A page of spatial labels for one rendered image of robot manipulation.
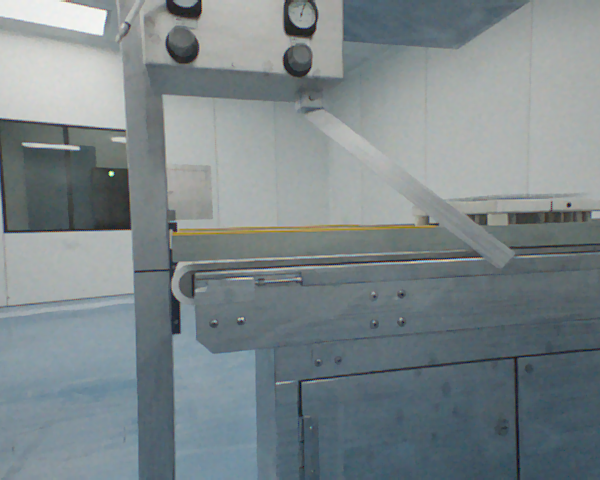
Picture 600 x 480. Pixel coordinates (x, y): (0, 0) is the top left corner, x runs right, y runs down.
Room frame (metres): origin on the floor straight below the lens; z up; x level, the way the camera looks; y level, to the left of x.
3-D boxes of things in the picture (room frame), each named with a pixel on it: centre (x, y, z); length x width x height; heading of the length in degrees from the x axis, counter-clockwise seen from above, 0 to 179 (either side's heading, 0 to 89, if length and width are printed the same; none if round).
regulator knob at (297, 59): (0.49, 0.00, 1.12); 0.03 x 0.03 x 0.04; 15
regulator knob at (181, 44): (0.46, 0.12, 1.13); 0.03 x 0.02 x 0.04; 105
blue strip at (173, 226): (0.77, 0.24, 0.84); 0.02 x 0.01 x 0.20; 105
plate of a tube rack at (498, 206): (0.78, -0.36, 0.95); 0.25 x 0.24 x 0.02; 15
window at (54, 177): (4.91, 2.49, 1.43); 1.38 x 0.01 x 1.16; 119
